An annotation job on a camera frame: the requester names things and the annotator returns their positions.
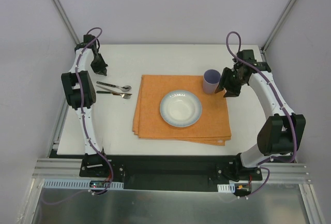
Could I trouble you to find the lilac plastic cup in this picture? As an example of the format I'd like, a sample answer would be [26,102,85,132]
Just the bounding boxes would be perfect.
[203,69,221,94]

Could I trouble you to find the gold-tipped knife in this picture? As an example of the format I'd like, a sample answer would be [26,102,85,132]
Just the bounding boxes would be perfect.
[96,91,122,96]

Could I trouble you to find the silver spoon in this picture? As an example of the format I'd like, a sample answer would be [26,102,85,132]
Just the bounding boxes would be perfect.
[96,81,132,92]

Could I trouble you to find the silver fork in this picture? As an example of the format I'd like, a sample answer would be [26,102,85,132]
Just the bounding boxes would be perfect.
[97,86,132,99]

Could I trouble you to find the orange cloth napkin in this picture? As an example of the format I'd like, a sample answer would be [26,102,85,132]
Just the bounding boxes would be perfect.
[132,74,231,145]

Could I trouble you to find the white blue-rimmed plate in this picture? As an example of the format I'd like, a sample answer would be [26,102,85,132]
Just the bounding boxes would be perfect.
[159,90,202,128]

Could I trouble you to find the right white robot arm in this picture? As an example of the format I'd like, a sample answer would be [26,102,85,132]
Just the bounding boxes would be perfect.
[215,50,306,180]

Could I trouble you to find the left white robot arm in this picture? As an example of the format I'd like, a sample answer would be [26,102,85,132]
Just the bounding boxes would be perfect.
[61,33,108,156]

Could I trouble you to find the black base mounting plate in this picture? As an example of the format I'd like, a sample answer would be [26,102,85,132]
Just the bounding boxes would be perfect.
[79,155,262,192]

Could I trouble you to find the left aluminium frame post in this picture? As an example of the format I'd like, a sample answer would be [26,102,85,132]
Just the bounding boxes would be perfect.
[51,0,80,44]

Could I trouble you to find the aluminium frame post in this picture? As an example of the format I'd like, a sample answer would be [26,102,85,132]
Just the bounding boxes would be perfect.
[51,0,80,44]
[261,0,298,54]

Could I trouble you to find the right aluminium frame post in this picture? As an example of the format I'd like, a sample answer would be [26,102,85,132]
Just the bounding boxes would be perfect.
[261,0,298,54]

